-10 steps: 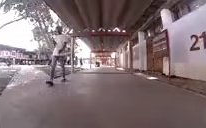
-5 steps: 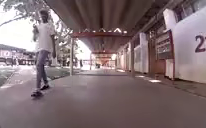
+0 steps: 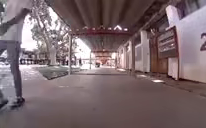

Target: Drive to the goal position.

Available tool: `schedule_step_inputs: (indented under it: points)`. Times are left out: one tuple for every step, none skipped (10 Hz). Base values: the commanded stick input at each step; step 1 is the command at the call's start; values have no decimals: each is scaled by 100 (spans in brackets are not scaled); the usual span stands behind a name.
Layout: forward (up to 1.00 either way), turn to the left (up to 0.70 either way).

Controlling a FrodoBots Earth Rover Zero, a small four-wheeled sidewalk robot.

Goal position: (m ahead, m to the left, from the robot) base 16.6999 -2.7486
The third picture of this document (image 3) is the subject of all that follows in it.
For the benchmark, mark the covered walkway roof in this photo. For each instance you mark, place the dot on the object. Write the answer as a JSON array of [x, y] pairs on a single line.
[[101, 13]]

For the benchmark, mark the dark notice board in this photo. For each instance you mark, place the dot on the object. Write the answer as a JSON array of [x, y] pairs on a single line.
[[167, 43]]

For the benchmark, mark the thin roof post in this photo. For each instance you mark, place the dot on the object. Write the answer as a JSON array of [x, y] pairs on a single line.
[[70, 53]]

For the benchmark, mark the person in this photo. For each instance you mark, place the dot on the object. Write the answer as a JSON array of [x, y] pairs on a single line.
[[12, 30]]

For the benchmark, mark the tree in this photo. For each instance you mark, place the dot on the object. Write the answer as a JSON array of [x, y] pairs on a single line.
[[52, 55]]

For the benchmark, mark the white building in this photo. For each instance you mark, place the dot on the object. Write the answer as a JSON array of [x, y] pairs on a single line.
[[194, 60]]

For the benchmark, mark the grass patch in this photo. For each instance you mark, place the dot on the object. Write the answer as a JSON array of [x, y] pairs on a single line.
[[54, 71]]

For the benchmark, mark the grey concrete walkway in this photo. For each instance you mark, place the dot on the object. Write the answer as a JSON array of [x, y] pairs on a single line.
[[107, 103]]

